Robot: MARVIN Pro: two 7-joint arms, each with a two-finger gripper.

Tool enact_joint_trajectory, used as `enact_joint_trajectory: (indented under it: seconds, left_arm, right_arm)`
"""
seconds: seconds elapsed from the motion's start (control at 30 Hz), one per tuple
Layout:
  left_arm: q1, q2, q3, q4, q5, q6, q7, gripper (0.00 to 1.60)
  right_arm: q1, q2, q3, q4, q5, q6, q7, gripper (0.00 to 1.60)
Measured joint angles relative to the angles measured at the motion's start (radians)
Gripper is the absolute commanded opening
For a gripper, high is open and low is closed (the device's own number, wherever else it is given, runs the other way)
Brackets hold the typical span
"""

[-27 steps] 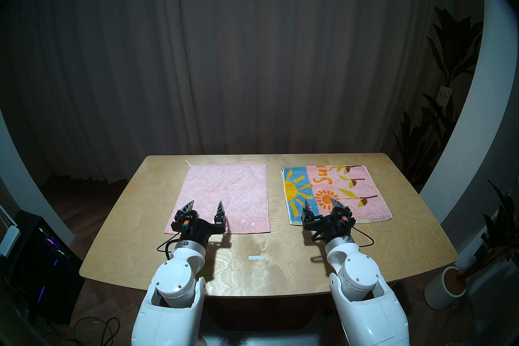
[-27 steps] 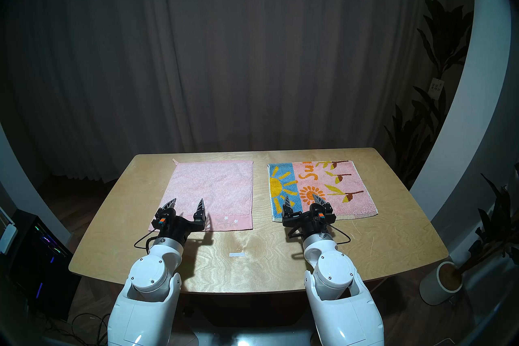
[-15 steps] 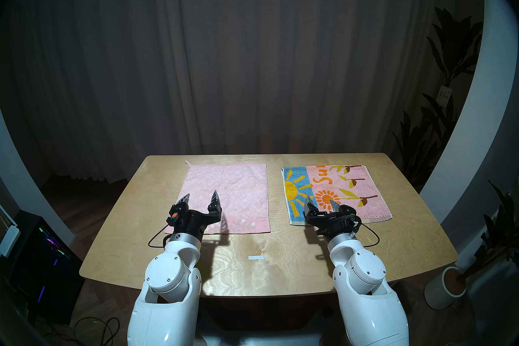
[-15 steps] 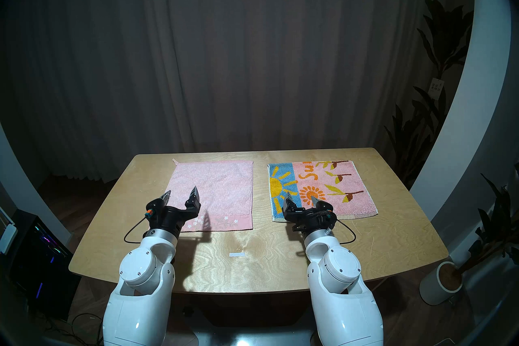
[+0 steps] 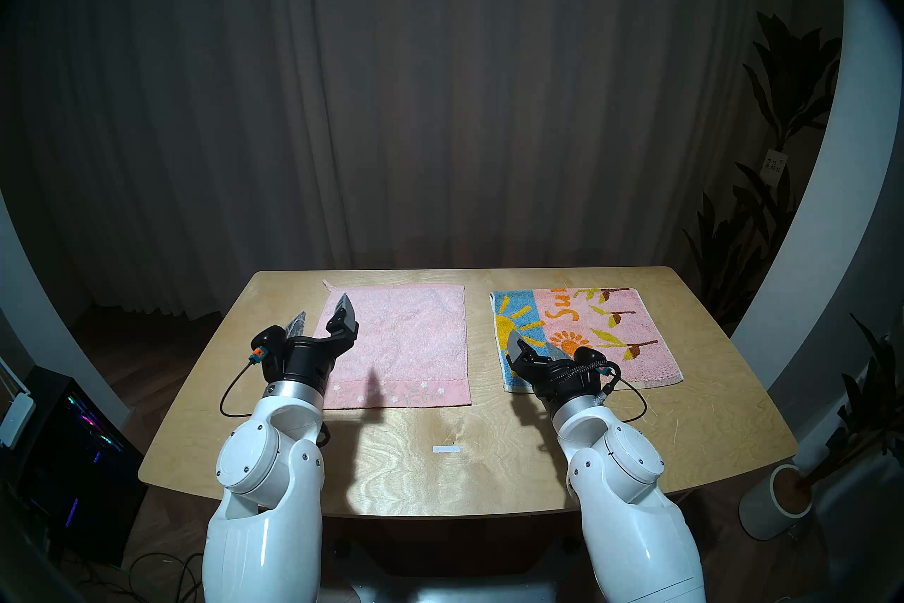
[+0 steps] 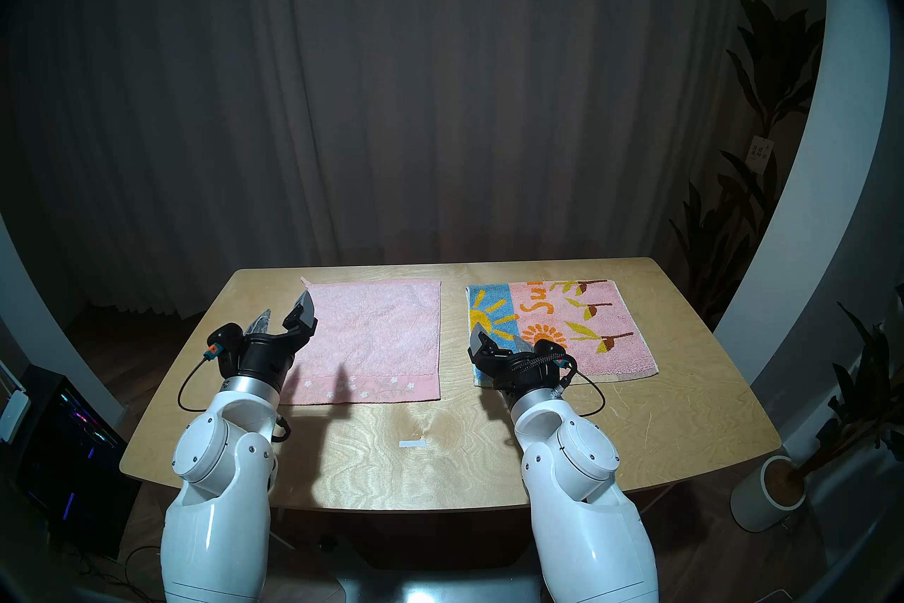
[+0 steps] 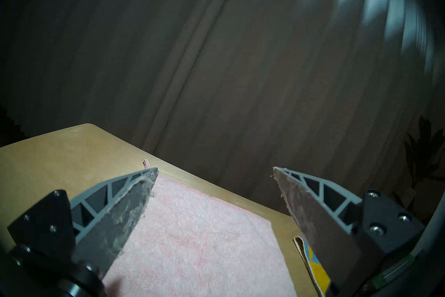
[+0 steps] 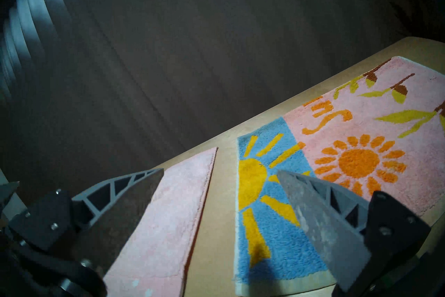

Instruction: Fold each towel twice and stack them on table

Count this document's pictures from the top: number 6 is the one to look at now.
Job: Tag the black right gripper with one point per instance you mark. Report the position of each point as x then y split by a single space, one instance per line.
515 372

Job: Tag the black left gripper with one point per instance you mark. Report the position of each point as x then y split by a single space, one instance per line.
265 358

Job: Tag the sun and flower print towel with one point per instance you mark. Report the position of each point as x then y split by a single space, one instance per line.
600 340

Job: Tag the plain pink towel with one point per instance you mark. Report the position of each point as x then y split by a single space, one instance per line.
381 340

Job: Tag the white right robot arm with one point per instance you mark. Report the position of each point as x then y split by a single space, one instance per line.
586 503

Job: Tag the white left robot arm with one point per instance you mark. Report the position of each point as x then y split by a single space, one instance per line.
212 467

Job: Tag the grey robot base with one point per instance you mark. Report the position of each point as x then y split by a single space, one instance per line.
431 591

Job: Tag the white tape strip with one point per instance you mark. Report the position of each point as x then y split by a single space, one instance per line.
413 444

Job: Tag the black computer tower with lights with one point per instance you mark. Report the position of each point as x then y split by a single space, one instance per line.
70 460

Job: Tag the tall dark leafy plant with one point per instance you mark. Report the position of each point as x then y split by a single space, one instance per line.
734 241

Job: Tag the grey pleated curtain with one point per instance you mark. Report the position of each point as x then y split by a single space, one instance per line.
424 79

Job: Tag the small white box device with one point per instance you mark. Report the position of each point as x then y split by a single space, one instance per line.
13 416

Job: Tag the white round plant pot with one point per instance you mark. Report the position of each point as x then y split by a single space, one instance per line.
759 510

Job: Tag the white paper plant tag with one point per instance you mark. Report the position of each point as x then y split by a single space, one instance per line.
760 154

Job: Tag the dark plant in white pot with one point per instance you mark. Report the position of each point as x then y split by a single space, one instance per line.
858 397

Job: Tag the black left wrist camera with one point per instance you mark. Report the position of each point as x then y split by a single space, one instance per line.
224 344

